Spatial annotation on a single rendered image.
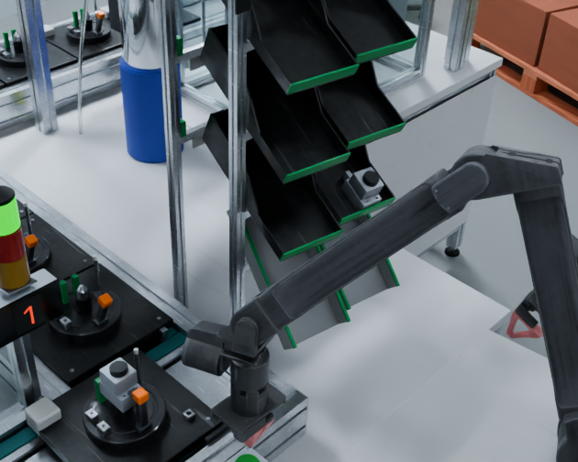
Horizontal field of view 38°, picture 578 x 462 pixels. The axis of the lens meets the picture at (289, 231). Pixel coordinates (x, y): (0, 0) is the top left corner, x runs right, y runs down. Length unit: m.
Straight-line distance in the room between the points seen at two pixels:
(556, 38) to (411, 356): 3.07
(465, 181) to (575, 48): 3.53
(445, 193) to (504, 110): 3.58
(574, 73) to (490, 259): 1.40
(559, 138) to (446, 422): 2.92
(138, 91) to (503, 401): 1.18
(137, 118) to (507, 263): 1.79
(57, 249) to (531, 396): 1.02
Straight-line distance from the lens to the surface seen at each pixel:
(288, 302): 1.17
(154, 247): 2.03
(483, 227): 3.68
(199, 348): 1.25
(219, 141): 1.51
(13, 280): 1.32
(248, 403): 1.28
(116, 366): 1.42
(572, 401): 1.14
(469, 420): 1.69
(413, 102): 2.70
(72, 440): 1.49
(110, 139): 2.45
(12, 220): 1.26
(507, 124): 4.49
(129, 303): 1.71
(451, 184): 1.04
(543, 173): 1.05
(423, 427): 1.66
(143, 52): 2.19
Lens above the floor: 2.10
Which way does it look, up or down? 37 degrees down
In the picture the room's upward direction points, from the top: 3 degrees clockwise
